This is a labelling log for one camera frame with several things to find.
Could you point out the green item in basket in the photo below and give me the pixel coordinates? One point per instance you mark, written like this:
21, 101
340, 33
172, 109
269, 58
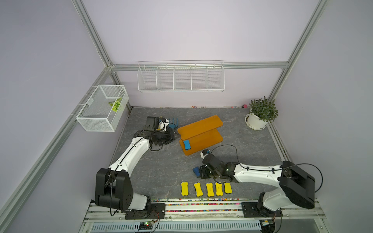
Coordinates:
115, 105

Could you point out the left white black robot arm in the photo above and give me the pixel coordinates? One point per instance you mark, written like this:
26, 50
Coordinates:
113, 187

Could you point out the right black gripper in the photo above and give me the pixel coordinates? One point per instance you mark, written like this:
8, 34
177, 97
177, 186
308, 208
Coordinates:
201, 172

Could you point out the orange wooden two-tier shelf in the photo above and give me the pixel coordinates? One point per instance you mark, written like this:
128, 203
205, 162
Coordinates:
201, 134

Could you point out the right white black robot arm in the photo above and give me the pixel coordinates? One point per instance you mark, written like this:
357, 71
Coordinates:
292, 184

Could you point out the white wire wall shelf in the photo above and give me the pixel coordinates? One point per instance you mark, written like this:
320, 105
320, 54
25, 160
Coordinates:
181, 76

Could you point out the blue garden hand rake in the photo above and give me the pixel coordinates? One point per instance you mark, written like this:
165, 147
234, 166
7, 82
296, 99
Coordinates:
173, 122

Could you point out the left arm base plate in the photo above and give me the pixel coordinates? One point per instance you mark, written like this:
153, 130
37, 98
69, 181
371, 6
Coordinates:
152, 211

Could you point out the yellow eraser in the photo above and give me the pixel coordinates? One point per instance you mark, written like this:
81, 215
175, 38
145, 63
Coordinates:
198, 189
227, 188
184, 189
210, 190
219, 190

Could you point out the blue eraser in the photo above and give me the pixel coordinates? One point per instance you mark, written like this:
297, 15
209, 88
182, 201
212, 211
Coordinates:
197, 172
187, 145

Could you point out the white mesh wall basket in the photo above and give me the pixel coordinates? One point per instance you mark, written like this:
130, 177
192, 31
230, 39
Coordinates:
96, 114

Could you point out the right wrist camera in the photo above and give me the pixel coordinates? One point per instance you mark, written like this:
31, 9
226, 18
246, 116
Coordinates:
204, 153

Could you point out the white vented cable duct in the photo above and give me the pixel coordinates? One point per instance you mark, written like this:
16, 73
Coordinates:
177, 227

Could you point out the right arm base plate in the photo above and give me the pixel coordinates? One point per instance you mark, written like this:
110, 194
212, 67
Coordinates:
251, 210

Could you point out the potted green plant white pot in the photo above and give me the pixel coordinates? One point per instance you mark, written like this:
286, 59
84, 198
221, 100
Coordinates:
262, 112

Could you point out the aluminium rail frame front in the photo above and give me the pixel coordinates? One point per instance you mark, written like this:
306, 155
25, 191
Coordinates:
202, 209

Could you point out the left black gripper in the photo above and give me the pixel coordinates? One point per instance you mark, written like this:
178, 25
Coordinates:
170, 136

